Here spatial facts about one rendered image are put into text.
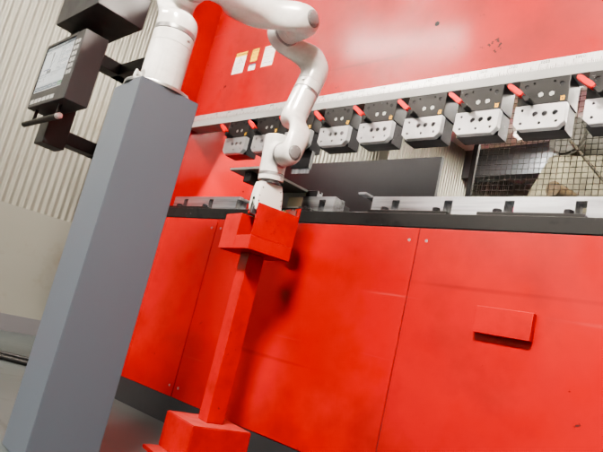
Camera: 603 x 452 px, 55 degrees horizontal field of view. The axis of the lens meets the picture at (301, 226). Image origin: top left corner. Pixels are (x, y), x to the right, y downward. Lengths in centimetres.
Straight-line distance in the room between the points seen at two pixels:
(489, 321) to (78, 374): 104
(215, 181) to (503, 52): 172
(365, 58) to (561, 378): 141
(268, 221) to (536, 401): 91
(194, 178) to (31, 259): 207
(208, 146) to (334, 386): 172
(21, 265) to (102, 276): 330
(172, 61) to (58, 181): 329
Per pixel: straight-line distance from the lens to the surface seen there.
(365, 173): 285
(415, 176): 268
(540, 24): 204
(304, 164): 238
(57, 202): 492
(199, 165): 312
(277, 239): 186
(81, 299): 155
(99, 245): 155
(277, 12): 198
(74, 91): 297
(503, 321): 157
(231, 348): 189
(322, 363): 188
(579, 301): 154
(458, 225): 171
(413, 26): 232
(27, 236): 484
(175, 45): 175
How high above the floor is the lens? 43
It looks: 11 degrees up
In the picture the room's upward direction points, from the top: 13 degrees clockwise
